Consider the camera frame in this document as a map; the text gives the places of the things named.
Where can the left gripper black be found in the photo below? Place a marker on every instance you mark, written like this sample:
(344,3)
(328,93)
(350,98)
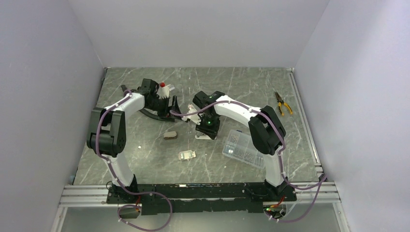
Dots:
(166,111)

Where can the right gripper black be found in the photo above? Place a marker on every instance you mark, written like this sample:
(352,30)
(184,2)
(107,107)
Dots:
(212,132)

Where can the brown stapler base part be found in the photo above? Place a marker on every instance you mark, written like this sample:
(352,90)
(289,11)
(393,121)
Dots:
(169,135)

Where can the white staple box tray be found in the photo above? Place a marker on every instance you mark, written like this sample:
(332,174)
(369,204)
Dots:
(186,155)

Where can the pale green white stapler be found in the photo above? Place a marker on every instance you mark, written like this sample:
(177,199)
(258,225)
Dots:
(202,136)

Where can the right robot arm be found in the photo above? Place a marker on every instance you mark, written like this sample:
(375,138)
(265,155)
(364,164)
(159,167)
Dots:
(266,130)

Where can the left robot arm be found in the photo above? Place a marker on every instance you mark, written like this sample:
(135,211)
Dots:
(107,135)

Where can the clear plastic screw organizer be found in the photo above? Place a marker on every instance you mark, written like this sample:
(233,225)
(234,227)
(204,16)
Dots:
(239,146)

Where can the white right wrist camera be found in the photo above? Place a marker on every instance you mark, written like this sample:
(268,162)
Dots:
(195,118)

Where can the orange handled pliers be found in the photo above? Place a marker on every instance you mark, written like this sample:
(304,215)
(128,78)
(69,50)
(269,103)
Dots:
(282,103)

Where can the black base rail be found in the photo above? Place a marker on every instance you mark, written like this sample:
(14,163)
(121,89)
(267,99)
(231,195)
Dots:
(192,198)

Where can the aluminium frame rail right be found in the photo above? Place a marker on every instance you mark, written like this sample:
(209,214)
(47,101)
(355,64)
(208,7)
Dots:
(312,147)

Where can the aluminium frame rail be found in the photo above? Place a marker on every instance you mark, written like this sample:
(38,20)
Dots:
(103,195)
(312,147)

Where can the aluminium frame rail front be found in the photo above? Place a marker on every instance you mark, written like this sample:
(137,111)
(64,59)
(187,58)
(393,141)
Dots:
(103,195)

